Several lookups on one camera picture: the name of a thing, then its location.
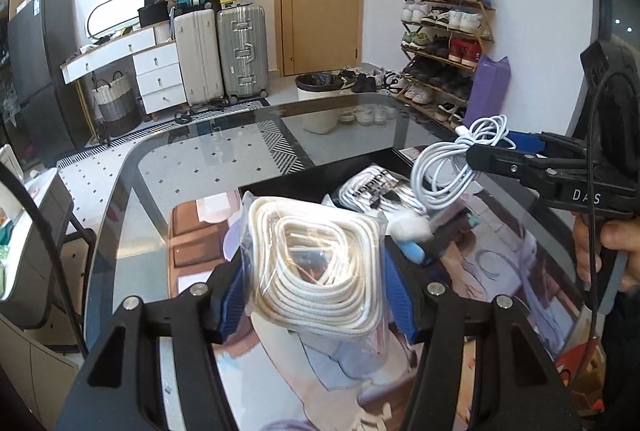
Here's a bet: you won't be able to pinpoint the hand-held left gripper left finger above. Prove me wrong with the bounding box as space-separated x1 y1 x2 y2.
55 261 246 431

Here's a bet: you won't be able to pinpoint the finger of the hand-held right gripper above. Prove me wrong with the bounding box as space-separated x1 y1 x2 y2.
510 131 601 160
465 144 577 192

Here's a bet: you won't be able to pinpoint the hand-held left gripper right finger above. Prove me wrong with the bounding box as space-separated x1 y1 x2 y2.
385 246 583 431

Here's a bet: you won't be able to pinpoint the white and blue plush toy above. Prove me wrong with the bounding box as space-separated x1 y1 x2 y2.
390 208 442 265

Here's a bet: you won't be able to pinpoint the white charging cable bundle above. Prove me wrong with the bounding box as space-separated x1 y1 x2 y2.
410 115 517 213

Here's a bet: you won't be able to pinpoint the bagged white rope coil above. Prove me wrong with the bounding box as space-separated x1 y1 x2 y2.
240 196 389 353

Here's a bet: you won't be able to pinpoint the bagged striped white laces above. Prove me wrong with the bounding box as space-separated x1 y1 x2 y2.
330 164 427 218

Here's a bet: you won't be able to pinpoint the black cardboard box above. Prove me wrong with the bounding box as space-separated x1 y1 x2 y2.
239 146 453 272

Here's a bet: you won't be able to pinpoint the person's right forearm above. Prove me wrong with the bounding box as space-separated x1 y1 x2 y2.
601 291 640 419

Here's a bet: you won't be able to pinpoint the person's right hand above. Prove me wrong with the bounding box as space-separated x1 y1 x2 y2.
573 215 640 295

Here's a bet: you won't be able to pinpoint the purple bag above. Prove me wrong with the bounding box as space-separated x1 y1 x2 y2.
460 55 511 130

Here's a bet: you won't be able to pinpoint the wooden shoe rack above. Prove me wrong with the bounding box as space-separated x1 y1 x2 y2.
395 0 496 130

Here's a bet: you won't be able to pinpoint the rows of assorted shoes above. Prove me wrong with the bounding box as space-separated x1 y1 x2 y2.
395 0 493 128

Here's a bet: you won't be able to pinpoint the pile of floor shoes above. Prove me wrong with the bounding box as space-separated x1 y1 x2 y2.
332 67 402 95

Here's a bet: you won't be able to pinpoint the black and white striped rug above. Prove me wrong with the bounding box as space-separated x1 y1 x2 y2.
55 98 274 168

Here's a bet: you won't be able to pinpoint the orange box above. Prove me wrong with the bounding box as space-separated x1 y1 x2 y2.
554 340 607 418

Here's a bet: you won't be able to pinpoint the grey side cabinet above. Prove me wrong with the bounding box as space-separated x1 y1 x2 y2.
0 166 97 333

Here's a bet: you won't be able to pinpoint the white bin with black liner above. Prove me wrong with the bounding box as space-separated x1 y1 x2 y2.
295 72 346 135

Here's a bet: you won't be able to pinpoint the grey and white woven basket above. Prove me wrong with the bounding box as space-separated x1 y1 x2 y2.
91 71 144 137

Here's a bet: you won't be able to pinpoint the white dresser with drawers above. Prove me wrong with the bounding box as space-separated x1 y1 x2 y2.
60 24 189 115

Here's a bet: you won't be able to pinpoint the white suitcase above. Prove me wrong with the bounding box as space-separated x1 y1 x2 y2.
173 8 226 107

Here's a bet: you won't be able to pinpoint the silver suitcase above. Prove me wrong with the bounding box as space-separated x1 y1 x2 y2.
216 4 270 100

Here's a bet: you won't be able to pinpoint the white flat panel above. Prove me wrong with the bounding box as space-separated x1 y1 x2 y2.
0 144 24 212

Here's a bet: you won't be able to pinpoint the dark grey fridge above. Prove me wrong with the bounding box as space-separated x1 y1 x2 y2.
6 0 87 153

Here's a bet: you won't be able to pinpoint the black bag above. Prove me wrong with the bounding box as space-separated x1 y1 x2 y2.
137 0 177 28

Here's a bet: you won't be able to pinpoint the oval mirror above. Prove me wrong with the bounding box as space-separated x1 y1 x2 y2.
86 0 146 43

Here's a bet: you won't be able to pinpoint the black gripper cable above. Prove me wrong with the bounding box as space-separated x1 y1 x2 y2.
0 161 91 358

